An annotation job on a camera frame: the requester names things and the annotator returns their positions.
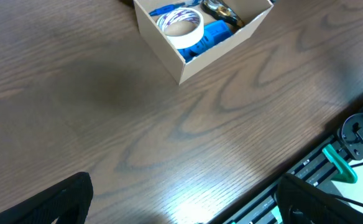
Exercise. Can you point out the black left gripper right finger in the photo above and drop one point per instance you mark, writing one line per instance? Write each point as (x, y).
(300, 202)

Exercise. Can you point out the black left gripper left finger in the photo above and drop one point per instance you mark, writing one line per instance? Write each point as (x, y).
(65, 202)

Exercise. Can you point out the blue plastic case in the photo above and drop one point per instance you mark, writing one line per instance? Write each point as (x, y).
(214, 33)

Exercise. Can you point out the brown cardboard box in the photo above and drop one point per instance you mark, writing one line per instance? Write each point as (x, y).
(252, 12)

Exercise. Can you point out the yellow correction tape dispenser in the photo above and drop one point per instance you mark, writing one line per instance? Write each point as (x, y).
(219, 10)

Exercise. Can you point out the blue ballpoint pen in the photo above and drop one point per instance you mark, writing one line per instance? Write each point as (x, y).
(171, 7)

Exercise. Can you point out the white masking tape roll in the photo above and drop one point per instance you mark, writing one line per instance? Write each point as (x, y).
(187, 15)

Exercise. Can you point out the green clamp handle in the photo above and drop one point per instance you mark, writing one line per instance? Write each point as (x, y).
(345, 172)

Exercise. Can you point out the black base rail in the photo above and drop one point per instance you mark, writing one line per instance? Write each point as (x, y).
(313, 168)

